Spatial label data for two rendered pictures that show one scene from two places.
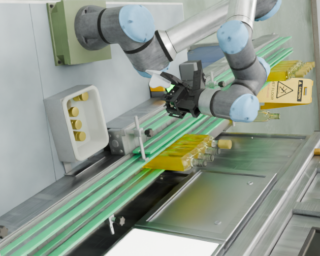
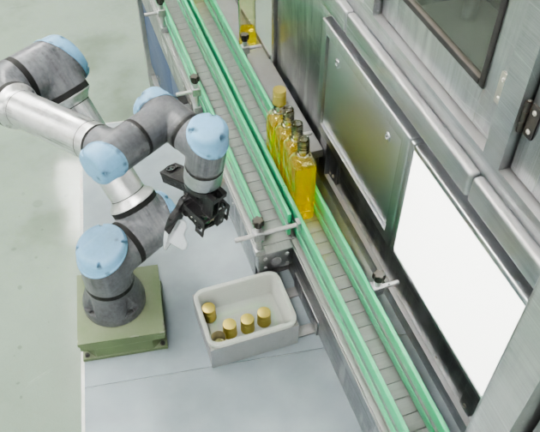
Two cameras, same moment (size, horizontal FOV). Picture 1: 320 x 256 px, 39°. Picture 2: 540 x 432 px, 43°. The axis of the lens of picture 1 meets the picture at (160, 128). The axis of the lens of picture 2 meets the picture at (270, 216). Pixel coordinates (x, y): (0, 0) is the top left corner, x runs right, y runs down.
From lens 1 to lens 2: 41 cm
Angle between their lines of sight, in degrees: 15
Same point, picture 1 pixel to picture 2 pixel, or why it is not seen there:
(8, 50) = (146, 420)
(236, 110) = (210, 152)
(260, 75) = (159, 109)
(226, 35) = (100, 175)
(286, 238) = (413, 40)
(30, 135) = (260, 387)
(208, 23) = not seen: hidden behind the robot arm
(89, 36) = (124, 309)
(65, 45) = (139, 339)
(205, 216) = (379, 147)
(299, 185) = not seen: outside the picture
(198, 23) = not seen: hidden behind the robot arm
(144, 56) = (147, 237)
